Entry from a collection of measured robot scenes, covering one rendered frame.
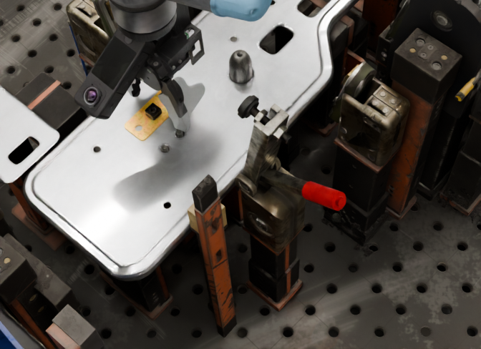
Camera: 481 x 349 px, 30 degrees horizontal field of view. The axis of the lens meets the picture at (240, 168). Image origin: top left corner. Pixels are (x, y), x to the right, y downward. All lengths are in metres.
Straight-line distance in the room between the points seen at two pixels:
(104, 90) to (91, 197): 0.17
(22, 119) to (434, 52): 0.56
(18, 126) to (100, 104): 0.21
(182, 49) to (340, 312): 0.53
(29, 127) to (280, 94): 0.35
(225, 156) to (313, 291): 0.33
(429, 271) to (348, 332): 0.17
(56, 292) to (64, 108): 0.28
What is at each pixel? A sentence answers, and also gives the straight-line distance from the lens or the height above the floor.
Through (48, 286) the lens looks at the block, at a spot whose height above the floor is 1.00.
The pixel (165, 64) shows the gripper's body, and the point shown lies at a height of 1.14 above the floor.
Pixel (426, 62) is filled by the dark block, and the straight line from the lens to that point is 1.14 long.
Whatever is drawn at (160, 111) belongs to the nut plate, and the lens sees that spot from 1.23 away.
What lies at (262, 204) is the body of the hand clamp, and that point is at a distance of 1.10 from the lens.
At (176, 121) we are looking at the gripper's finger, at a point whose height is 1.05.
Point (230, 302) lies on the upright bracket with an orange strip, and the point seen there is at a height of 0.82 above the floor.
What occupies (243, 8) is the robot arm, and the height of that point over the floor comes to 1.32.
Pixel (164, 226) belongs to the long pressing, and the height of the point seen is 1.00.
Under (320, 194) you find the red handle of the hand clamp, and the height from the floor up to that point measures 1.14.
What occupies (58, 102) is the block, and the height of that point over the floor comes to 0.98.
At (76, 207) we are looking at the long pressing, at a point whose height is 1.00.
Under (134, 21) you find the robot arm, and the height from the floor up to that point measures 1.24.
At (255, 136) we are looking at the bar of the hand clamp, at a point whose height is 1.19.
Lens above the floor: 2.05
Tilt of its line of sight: 62 degrees down
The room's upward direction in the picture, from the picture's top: 5 degrees counter-clockwise
